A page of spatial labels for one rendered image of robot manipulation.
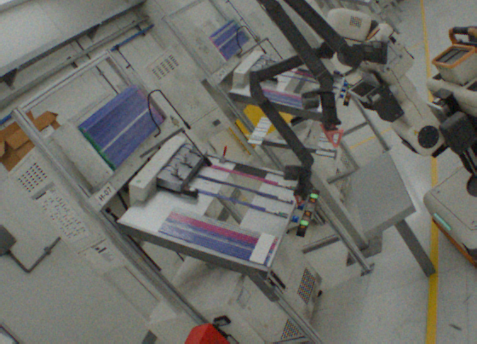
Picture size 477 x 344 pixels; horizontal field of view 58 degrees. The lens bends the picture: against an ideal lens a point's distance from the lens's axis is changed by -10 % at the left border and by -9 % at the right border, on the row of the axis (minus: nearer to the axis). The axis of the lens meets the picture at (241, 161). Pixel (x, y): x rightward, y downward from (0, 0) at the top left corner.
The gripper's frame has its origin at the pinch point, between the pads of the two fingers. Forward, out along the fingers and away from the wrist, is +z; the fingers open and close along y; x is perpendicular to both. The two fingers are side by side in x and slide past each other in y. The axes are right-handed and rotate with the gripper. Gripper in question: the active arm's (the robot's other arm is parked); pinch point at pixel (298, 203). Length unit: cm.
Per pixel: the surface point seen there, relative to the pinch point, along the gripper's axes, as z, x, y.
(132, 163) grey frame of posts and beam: -10, -80, 19
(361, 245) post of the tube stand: 55, 40, -45
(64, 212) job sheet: 7, -102, 50
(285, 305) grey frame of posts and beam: 13, 10, 52
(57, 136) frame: -28, -109, 39
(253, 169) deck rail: 2.5, -29.8, -19.6
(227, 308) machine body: 34, -16, 48
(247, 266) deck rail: 1.0, -9.6, 48.2
